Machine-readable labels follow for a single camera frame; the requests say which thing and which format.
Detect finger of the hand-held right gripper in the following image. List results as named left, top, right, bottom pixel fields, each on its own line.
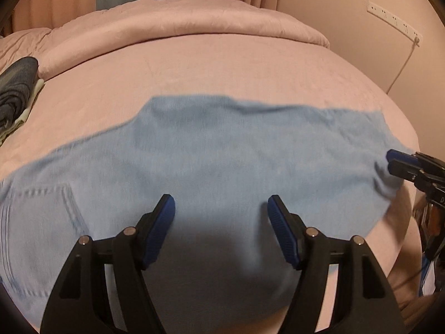
left=387, top=160, right=423, bottom=183
left=387, top=149, right=419, bottom=164

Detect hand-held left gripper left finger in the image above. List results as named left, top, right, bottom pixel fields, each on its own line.
left=40, top=194, right=175, bottom=334

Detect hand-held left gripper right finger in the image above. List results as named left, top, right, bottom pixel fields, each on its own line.
left=266, top=194, right=406, bottom=334

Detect light blue pants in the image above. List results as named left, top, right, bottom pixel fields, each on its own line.
left=0, top=94, right=414, bottom=331

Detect white power strip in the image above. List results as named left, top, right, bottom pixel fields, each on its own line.
left=367, top=2, right=424, bottom=42

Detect pink bed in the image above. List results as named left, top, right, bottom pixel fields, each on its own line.
left=0, top=28, right=423, bottom=334

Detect pink folded duvet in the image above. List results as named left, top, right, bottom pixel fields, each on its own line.
left=36, top=0, right=331, bottom=80

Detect dark folded clothes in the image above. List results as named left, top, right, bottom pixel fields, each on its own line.
left=0, top=57, right=39, bottom=136

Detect white cable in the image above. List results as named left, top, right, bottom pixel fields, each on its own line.
left=385, top=38, right=421, bottom=95

